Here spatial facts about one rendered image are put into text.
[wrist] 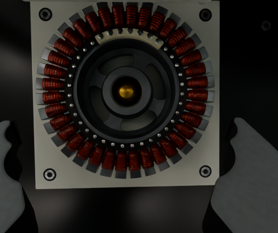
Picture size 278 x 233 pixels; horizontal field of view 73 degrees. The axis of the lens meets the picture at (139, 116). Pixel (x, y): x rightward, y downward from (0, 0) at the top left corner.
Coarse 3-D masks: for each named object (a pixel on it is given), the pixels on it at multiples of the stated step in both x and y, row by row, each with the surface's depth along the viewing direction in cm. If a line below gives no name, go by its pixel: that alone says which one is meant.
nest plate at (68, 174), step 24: (216, 0) 15; (48, 24) 15; (192, 24) 15; (216, 24) 15; (48, 48) 15; (216, 48) 15; (216, 72) 15; (96, 96) 15; (216, 96) 15; (48, 120) 15; (144, 120) 15; (216, 120) 15; (48, 144) 15; (192, 144) 15; (216, 144) 15; (48, 168) 15; (72, 168) 15; (168, 168) 15; (192, 168) 15; (216, 168) 15
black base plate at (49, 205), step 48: (0, 0) 16; (240, 0) 16; (0, 48) 16; (240, 48) 16; (0, 96) 16; (240, 96) 16; (48, 192) 16; (96, 192) 16; (144, 192) 16; (192, 192) 17
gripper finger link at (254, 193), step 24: (240, 120) 10; (240, 144) 9; (264, 144) 9; (240, 168) 7; (264, 168) 7; (216, 192) 6; (240, 192) 6; (264, 192) 6; (216, 216) 6; (240, 216) 6; (264, 216) 6
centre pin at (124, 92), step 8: (120, 80) 13; (128, 80) 13; (120, 88) 12; (128, 88) 12; (136, 88) 13; (120, 96) 12; (128, 96) 12; (136, 96) 13; (120, 104) 13; (128, 104) 13
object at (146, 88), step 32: (64, 32) 11; (96, 32) 11; (128, 32) 11; (160, 32) 11; (64, 64) 11; (96, 64) 13; (160, 64) 13; (192, 64) 12; (64, 96) 11; (192, 96) 11; (64, 128) 11; (96, 128) 12; (160, 128) 12; (192, 128) 12; (96, 160) 11; (128, 160) 12; (160, 160) 11
